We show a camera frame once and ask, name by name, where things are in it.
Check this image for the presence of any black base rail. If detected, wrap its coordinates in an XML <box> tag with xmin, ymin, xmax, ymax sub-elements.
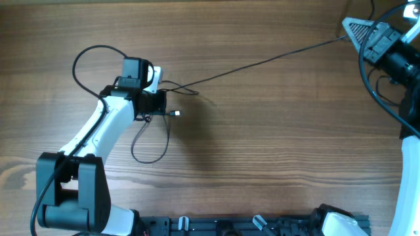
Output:
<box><xmin>134</xmin><ymin>214</ymin><xmax>371</xmax><ymax>236</ymax></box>

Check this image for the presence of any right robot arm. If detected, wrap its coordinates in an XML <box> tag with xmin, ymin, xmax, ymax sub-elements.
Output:
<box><xmin>342</xmin><ymin>17</ymin><xmax>419</xmax><ymax>235</ymax></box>

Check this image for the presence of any left camera cable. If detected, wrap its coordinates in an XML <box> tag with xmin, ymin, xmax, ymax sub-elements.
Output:
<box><xmin>30</xmin><ymin>45</ymin><xmax>129</xmax><ymax>236</ymax></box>

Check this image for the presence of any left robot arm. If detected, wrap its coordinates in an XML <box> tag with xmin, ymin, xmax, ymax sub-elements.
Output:
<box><xmin>31</xmin><ymin>57</ymin><xmax>166</xmax><ymax>235</ymax></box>

